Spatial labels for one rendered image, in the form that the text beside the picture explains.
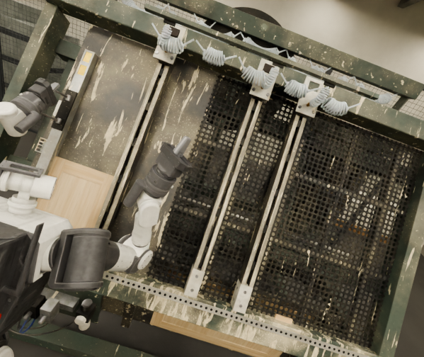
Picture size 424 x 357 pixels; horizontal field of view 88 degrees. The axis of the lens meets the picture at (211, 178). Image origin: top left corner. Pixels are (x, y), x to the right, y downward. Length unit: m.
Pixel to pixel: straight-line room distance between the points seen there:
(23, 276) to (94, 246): 0.15
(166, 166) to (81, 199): 0.64
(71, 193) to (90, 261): 0.63
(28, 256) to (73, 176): 0.65
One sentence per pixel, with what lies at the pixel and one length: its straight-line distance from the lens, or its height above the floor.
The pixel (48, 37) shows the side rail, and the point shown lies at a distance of 1.51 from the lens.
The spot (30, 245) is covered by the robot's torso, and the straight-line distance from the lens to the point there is 0.66.
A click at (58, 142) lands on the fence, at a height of 1.31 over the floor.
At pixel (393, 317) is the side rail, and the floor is 1.08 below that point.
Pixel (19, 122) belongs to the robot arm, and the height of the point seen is 1.45.
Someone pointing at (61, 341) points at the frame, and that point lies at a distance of 1.85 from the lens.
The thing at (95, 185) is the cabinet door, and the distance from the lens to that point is 1.20.
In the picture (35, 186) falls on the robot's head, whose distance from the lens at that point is 0.75.
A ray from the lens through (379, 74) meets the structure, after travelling 1.95.
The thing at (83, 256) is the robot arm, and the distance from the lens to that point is 0.67.
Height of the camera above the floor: 1.85
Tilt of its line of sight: 26 degrees down
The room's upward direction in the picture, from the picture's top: 21 degrees clockwise
